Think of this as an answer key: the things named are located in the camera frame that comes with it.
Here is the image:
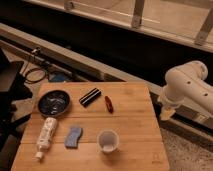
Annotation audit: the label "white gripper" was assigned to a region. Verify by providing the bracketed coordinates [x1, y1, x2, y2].
[158, 95, 182, 121]

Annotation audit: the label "dark round bowl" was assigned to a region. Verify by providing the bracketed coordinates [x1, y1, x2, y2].
[38, 90, 71, 118]

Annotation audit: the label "white squeeze tube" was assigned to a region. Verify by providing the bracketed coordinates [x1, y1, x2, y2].
[35, 117, 57, 161]

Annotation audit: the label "blue object on floor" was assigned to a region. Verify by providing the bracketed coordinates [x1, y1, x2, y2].
[49, 74, 66, 82]

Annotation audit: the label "red chili pepper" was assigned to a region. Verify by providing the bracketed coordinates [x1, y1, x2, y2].
[105, 96, 113, 113]

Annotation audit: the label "black coiled cable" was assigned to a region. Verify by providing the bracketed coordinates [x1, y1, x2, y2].
[20, 46, 51, 85]

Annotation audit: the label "black box with white stripes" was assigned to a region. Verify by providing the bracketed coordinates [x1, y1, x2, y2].
[79, 88, 101, 107]

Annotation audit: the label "blue sponge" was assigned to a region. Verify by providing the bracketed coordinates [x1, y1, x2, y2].
[64, 126, 83, 148]

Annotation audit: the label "white plastic cup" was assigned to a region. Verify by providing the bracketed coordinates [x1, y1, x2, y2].
[97, 130, 119, 154]

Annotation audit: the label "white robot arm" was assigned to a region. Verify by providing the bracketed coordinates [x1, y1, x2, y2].
[158, 60, 213, 121]

